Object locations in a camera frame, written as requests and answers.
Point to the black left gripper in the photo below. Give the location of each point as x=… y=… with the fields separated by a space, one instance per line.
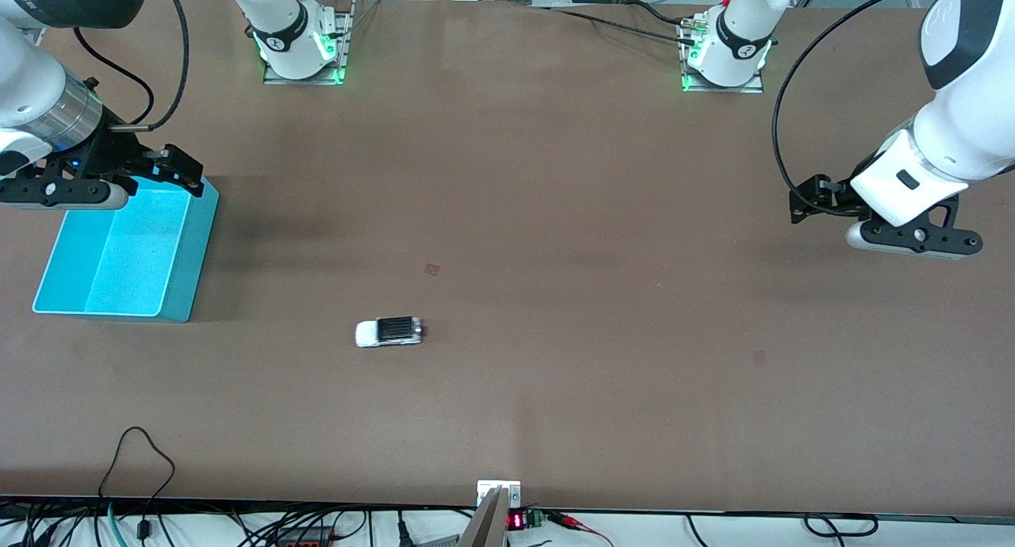
x=840 y=200

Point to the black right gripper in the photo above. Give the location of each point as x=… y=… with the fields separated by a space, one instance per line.
x=119 y=157

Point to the white jeep toy black roof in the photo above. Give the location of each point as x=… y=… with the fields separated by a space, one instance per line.
x=369 y=334

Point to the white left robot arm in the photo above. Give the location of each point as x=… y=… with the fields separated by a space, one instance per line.
x=951 y=135

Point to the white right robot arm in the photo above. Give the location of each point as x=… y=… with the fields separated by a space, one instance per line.
x=24 y=79

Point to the turquoise plastic bin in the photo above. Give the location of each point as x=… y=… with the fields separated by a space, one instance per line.
x=135 y=254

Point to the orange connector block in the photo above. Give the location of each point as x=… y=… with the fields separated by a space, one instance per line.
x=305 y=539

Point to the red clip lead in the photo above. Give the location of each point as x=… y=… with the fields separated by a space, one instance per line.
x=575 y=522

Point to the red LED display module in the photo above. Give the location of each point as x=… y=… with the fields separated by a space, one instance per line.
x=517 y=521

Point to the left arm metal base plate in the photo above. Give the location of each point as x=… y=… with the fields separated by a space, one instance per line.
x=729 y=89

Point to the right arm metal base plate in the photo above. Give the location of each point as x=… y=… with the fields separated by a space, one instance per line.
x=346 y=47

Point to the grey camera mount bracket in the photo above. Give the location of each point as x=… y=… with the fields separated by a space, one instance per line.
x=492 y=515

